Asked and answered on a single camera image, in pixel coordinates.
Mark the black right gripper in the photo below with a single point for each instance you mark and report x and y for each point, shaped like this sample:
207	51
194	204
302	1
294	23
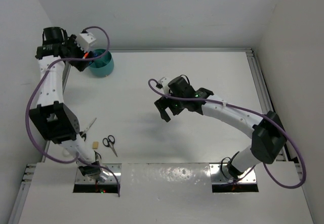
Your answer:
162	103

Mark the clear tape roll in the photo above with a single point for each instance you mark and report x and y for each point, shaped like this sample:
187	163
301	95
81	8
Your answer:
65	153

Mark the tan eraser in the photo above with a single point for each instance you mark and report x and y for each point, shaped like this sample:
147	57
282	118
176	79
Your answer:
95	145

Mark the teal round desk organizer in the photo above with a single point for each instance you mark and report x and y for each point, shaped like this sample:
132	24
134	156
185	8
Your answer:
103	66

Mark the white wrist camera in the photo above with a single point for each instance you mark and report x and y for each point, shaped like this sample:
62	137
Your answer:
163	84
85	41

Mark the large black scissors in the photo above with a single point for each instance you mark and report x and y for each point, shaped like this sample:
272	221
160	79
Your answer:
88	128

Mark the small black scissors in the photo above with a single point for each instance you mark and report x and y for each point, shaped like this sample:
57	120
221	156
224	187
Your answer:
109	142

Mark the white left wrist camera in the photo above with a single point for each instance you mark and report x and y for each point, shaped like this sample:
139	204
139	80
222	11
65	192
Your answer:
85	41

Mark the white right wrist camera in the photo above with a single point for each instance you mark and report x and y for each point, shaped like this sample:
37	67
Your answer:
163	84

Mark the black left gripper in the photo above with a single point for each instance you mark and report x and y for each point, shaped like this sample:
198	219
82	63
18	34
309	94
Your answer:
71	43

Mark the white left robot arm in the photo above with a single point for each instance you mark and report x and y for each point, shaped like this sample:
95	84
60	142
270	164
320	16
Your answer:
46	108

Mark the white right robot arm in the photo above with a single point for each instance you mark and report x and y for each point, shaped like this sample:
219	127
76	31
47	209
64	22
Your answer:
267	140

